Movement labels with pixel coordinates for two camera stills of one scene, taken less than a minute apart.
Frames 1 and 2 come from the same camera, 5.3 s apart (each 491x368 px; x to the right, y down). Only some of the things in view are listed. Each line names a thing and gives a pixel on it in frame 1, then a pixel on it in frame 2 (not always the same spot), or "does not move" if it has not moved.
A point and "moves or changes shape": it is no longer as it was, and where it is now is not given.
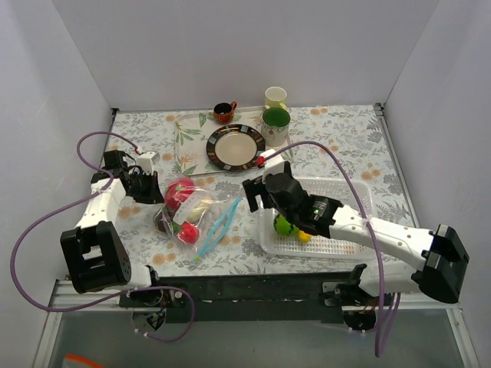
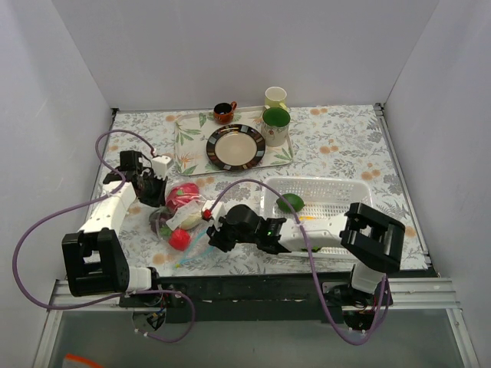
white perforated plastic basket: (353, 194) does not move
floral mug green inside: (275, 122) does not move
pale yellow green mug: (275, 97) does not move
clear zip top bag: (194, 216) moves or changes shape
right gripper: (259, 190) → (219, 238)
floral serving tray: (192, 132) does not move
